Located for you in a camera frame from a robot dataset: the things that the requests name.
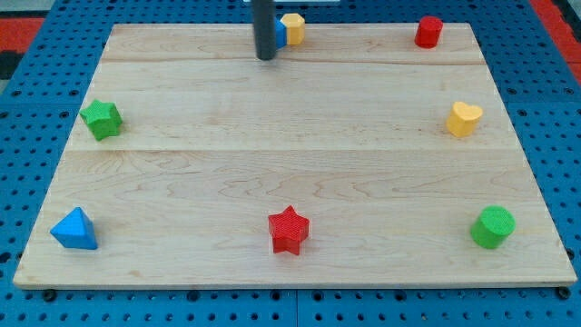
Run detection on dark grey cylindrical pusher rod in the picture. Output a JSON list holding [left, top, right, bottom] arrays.
[[251, 0, 277, 61]]

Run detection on yellow heart block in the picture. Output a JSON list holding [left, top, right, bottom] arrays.
[[446, 102, 484, 138]]

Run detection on blue block behind rod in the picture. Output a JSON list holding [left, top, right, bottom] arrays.
[[275, 19, 287, 49]]

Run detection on yellow hexagon block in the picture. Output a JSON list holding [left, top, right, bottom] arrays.
[[281, 13, 305, 45]]

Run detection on red cylinder block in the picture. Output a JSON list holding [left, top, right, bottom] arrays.
[[414, 15, 444, 49]]

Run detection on light wooden board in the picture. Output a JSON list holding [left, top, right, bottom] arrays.
[[14, 23, 577, 290]]

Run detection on green star block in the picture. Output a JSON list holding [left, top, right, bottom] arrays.
[[80, 100, 123, 141]]

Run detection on red star block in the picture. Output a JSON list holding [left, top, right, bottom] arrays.
[[268, 205, 310, 255]]

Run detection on blue triangle block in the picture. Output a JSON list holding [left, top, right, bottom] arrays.
[[50, 207, 98, 250]]

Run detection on green cylinder block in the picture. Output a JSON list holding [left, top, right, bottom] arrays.
[[470, 205, 517, 249]]

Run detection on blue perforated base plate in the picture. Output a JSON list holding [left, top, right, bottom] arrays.
[[1, 0, 580, 326]]

